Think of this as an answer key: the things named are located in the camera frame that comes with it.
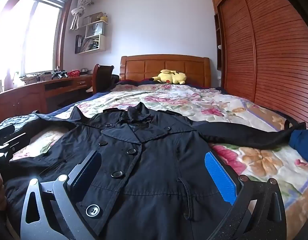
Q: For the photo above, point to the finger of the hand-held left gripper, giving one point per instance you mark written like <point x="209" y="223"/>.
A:
<point x="18" y="142"/>

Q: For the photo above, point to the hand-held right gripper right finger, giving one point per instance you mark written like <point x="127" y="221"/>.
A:
<point x="219" y="177"/>

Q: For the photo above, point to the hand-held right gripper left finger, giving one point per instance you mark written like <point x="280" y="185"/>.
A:
<point x="87" y="169"/>

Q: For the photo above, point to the black button coat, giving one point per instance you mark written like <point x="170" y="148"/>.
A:
<point x="149" y="180"/>

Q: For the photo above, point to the floral blanket bed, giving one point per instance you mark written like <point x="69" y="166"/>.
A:
<point x="256" y="160"/>

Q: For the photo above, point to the wooden desk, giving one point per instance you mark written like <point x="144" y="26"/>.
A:
<point x="26" y="95"/>

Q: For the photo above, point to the black devices on desk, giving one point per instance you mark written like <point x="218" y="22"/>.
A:
<point x="59" y="74"/>

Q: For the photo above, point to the red basket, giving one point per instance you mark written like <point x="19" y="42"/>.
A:
<point x="73" y="74"/>

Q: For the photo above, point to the blue cloth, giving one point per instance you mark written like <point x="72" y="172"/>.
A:
<point x="302" y="140"/>

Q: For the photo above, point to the wooden chair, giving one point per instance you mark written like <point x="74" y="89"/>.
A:
<point x="102" y="78"/>

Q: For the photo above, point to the window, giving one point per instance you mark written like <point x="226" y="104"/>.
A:
<point x="36" y="35"/>

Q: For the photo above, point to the yellow plush toy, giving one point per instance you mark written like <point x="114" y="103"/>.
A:
<point x="170" y="77"/>

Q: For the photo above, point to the wooden bed headboard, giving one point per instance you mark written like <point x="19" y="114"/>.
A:
<point x="144" y="67"/>

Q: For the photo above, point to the wooden slatted wardrobe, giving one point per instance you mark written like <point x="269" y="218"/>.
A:
<point x="273" y="55"/>

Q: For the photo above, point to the tied beige curtain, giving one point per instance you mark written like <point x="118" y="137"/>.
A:
<point x="77" y="11"/>

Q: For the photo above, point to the white wall shelf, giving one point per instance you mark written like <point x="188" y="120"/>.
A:
<point x="94" y="37"/>

